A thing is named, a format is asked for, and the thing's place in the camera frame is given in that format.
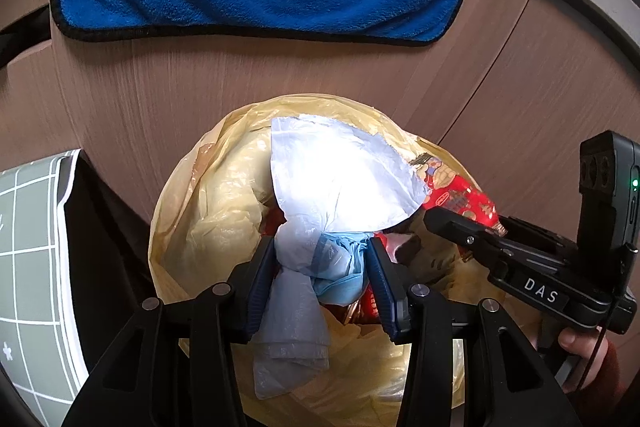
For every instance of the red snack wrapper cartoon figure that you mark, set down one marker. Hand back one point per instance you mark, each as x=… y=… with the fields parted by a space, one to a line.
x=450 y=192

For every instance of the white plastic bag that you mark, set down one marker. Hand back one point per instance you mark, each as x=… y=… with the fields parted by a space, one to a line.
x=330 y=177

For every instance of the person's right forearm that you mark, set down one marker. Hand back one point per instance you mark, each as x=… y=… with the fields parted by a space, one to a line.
x=612 y=372

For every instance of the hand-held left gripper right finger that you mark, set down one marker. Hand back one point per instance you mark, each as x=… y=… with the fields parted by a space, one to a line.
x=382 y=292

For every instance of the yellow trash bag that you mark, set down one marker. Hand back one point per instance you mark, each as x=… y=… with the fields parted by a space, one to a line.
x=220 y=207

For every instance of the person's right hand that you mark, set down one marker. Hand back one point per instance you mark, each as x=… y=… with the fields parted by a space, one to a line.
x=580 y=347

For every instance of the blue face mask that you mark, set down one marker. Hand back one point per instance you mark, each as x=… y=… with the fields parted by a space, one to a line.
x=345 y=267

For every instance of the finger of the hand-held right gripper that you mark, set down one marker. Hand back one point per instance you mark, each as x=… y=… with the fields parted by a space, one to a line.
x=460 y=232

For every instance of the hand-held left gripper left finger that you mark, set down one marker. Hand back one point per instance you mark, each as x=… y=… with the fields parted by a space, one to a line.
x=262 y=287

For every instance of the grey grid mat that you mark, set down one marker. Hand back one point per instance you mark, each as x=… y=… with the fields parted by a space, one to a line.
x=30 y=257

